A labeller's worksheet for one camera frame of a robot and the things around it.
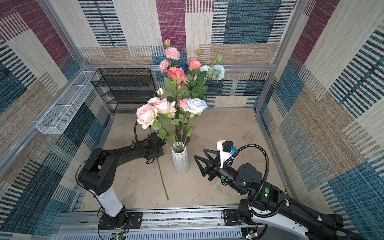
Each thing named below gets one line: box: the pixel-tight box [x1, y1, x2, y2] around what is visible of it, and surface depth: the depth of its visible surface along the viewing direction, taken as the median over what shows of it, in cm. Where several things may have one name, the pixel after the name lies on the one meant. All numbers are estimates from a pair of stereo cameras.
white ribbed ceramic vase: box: [171, 141, 189, 175], surface depth 76 cm
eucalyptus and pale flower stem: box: [200, 54, 225, 85], surface depth 74 cm
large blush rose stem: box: [151, 97, 181, 146], surface depth 61 cm
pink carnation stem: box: [159, 38, 181, 73], surface depth 72 cm
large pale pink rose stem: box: [179, 98, 189, 121], surface depth 65 cm
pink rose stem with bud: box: [187, 49, 202, 71], surface depth 80 cm
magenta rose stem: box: [168, 67, 185, 88], surface depth 74 cm
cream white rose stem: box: [136, 103, 175, 148], surface depth 54 cm
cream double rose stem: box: [147, 88, 178, 145], surface depth 61 cm
